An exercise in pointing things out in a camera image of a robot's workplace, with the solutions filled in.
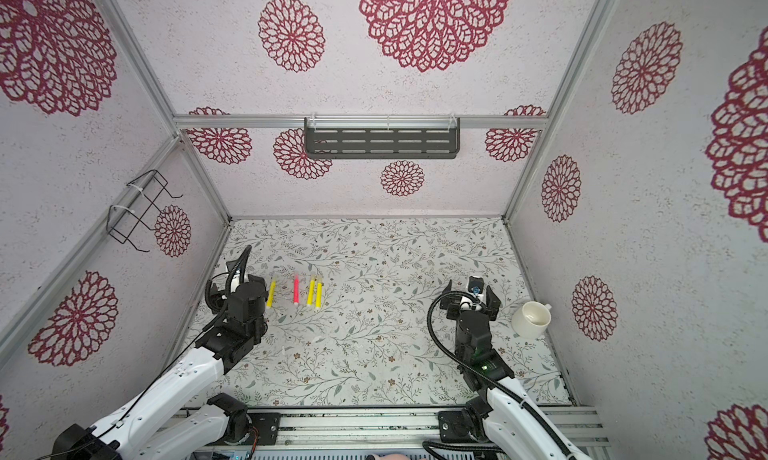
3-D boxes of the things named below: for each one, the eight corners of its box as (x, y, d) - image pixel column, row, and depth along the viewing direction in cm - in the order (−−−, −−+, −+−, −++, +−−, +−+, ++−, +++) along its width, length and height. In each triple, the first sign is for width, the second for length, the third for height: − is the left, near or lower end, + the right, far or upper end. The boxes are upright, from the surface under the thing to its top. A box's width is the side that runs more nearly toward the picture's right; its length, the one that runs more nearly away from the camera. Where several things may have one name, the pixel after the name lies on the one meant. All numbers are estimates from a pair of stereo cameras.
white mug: (515, 339, 90) (525, 328, 84) (507, 313, 96) (516, 301, 90) (548, 339, 90) (559, 328, 84) (538, 313, 96) (549, 301, 90)
